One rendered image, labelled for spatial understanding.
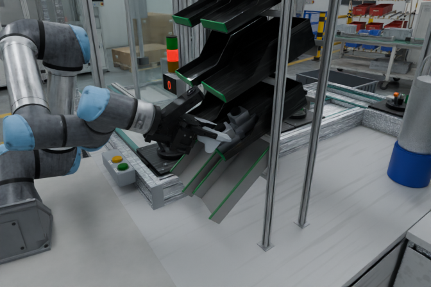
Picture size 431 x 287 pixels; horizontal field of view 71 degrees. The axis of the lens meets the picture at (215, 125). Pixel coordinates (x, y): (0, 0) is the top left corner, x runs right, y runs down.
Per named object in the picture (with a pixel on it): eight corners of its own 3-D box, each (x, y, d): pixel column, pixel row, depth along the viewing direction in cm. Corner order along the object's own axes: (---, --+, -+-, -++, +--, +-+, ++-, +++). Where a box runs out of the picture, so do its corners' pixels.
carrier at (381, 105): (409, 121, 162) (415, 99, 157) (367, 108, 180) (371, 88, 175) (429, 112, 175) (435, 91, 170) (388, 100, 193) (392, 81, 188)
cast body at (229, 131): (222, 155, 80) (211, 136, 76) (215, 147, 84) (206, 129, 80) (248, 139, 81) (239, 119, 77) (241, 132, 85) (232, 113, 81)
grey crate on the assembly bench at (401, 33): (406, 40, 517) (408, 30, 510) (381, 38, 543) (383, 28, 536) (411, 38, 536) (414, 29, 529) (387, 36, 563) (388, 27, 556)
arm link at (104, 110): (79, 97, 69) (88, 75, 63) (126, 111, 74) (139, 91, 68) (72, 126, 64) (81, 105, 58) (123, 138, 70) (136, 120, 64)
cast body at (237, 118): (238, 138, 83) (229, 118, 79) (230, 132, 87) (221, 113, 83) (261, 121, 85) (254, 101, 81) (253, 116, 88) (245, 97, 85)
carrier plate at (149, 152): (160, 178, 113) (160, 173, 112) (136, 152, 131) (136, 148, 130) (213, 159, 126) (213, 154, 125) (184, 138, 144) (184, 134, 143)
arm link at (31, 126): (-12, 4, 83) (6, 126, 56) (34, 12, 90) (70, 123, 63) (-12, 41, 89) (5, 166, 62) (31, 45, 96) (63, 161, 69)
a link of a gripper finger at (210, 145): (223, 155, 79) (191, 144, 77) (233, 136, 78) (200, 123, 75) (226, 161, 76) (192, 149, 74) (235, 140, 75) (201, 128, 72)
